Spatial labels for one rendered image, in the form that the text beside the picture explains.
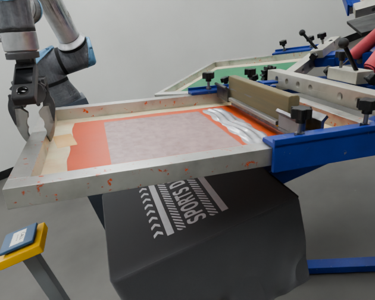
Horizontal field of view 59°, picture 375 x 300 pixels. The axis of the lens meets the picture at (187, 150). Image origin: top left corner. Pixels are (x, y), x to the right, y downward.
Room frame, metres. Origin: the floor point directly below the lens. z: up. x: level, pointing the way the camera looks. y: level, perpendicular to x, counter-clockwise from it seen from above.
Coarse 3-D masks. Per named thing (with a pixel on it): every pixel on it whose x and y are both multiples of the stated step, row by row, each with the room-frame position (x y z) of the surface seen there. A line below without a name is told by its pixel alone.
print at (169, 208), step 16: (144, 192) 0.92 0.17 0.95; (160, 192) 0.89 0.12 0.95; (176, 192) 0.86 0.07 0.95; (192, 192) 0.83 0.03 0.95; (208, 192) 0.80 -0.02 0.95; (144, 208) 0.83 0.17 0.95; (160, 208) 0.80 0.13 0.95; (176, 208) 0.78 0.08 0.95; (192, 208) 0.75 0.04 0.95; (208, 208) 0.73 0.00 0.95; (224, 208) 0.70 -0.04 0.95; (160, 224) 0.73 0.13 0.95; (176, 224) 0.71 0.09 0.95
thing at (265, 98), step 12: (240, 84) 0.96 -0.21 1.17; (252, 84) 0.89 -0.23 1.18; (240, 96) 0.96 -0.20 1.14; (252, 96) 0.88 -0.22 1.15; (264, 96) 0.81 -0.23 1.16; (276, 96) 0.75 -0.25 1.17; (288, 96) 0.71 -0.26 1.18; (264, 108) 0.81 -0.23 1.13; (276, 108) 0.75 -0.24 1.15; (288, 108) 0.70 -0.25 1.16
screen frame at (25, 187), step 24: (168, 96) 1.12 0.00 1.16; (192, 96) 1.11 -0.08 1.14; (216, 96) 1.12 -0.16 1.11; (336, 120) 0.75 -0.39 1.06; (360, 120) 0.69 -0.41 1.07; (48, 144) 0.79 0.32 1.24; (264, 144) 0.60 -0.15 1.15; (24, 168) 0.58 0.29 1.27; (96, 168) 0.55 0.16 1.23; (120, 168) 0.54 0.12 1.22; (144, 168) 0.54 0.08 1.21; (168, 168) 0.54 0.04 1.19; (192, 168) 0.55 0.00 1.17; (216, 168) 0.55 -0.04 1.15; (240, 168) 0.56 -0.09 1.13; (24, 192) 0.51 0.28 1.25; (48, 192) 0.51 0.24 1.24; (72, 192) 0.52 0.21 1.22; (96, 192) 0.52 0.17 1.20
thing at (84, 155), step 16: (208, 128) 0.84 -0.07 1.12; (224, 128) 0.83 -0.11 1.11; (256, 128) 0.81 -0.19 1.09; (272, 128) 0.79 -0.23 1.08; (80, 144) 0.80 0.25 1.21; (96, 144) 0.79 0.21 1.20; (112, 144) 0.77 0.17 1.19; (128, 144) 0.76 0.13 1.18; (144, 144) 0.75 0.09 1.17; (160, 144) 0.74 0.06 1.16; (176, 144) 0.73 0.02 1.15; (192, 144) 0.72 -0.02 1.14; (208, 144) 0.72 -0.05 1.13; (224, 144) 0.71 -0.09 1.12; (240, 144) 0.70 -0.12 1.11; (80, 160) 0.69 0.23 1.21; (96, 160) 0.68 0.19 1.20; (112, 160) 0.67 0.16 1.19; (128, 160) 0.66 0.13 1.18
